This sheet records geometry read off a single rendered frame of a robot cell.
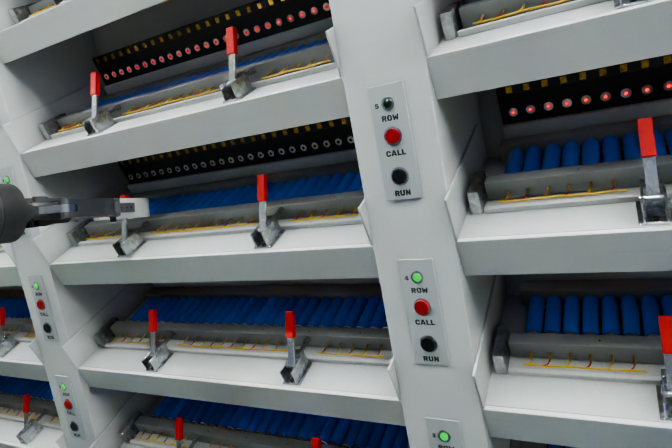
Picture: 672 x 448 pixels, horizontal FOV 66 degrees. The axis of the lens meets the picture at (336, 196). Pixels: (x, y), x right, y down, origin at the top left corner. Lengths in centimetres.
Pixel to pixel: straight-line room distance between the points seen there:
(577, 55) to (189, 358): 69
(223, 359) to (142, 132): 36
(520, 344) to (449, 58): 33
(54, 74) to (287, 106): 55
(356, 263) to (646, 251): 29
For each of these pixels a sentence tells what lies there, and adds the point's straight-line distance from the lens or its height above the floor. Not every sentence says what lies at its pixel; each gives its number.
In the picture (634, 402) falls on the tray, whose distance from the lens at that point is 63.
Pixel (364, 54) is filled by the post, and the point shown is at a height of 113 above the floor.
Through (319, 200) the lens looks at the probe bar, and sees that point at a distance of 68.
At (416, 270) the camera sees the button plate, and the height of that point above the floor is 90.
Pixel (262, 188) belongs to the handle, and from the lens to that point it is 68.
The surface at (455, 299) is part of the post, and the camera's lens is 58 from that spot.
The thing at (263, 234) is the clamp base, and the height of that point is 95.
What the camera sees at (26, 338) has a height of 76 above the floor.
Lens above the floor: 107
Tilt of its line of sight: 8 degrees down
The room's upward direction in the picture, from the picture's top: 11 degrees counter-clockwise
